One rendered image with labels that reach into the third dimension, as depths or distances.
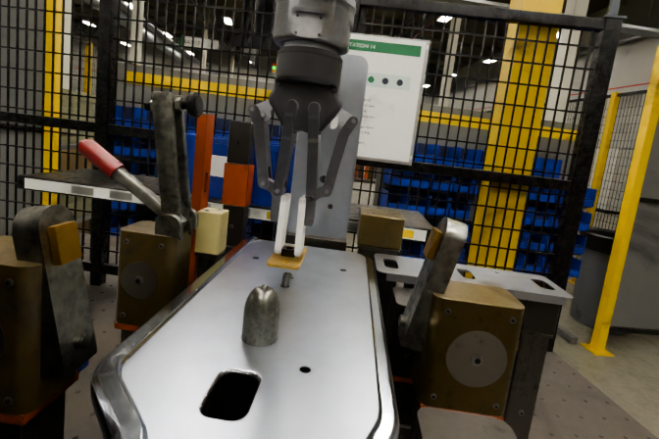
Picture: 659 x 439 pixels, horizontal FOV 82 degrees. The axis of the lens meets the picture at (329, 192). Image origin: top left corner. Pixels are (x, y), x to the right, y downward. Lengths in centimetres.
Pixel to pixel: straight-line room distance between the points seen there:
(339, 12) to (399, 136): 60
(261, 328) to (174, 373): 7
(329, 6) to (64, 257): 33
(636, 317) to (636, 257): 43
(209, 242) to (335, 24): 33
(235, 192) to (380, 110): 43
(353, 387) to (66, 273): 24
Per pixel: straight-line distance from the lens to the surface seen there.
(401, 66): 102
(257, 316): 35
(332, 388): 32
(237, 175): 77
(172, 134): 48
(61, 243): 35
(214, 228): 56
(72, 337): 38
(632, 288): 331
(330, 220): 73
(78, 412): 82
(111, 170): 53
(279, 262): 45
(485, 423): 35
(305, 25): 43
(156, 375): 33
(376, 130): 99
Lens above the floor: 118
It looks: 8 degrees down
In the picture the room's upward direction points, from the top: 7 degrees clockwise
